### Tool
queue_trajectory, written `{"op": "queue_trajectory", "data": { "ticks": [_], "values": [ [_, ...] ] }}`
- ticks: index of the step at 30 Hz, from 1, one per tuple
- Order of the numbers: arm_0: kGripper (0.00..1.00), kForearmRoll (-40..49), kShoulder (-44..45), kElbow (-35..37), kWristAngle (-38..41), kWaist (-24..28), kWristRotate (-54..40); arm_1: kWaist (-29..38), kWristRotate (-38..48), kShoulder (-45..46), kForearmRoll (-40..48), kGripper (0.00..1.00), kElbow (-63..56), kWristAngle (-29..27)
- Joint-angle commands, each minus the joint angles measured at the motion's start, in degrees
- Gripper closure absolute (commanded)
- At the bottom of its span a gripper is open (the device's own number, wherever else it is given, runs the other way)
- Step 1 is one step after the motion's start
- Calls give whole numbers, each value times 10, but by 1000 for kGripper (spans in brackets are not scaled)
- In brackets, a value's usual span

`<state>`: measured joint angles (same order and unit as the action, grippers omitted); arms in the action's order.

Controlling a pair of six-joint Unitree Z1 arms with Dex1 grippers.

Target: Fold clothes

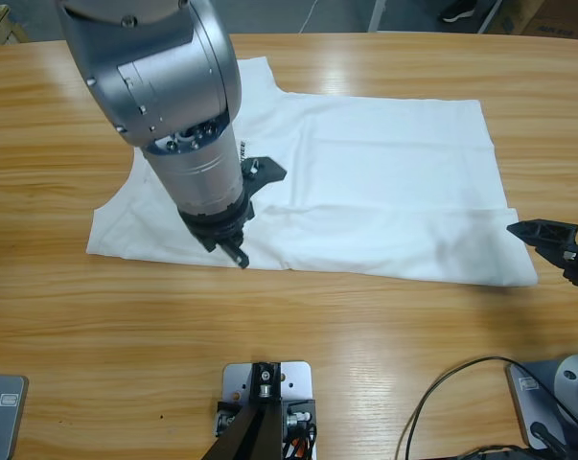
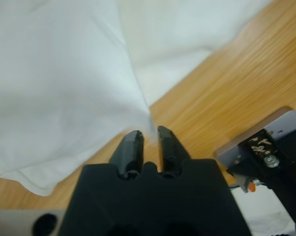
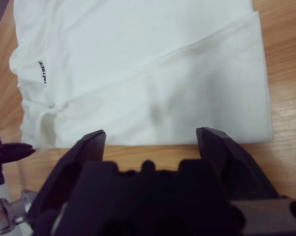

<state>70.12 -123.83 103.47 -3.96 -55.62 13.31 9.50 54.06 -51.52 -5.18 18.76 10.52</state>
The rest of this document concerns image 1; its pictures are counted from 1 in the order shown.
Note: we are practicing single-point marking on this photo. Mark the cardboard box with blue print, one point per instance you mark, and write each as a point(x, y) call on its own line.
point(547, 16)

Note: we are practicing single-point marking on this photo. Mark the white T-shirt with black logo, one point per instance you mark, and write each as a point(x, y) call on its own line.
point(365, 167)

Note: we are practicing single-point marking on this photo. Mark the black shoe with white sole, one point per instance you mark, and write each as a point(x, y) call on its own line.
point(458, 12)

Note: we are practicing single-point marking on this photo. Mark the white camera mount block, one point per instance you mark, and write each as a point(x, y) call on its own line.
point(298, 378)

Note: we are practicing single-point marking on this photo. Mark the slanted pale bar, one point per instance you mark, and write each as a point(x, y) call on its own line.
point(489, 19)

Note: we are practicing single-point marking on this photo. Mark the white table leg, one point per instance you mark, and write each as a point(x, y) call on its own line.
point(376, 14)

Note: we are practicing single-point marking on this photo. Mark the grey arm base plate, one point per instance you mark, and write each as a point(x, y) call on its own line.
point(10, 421)
point(521, 407)

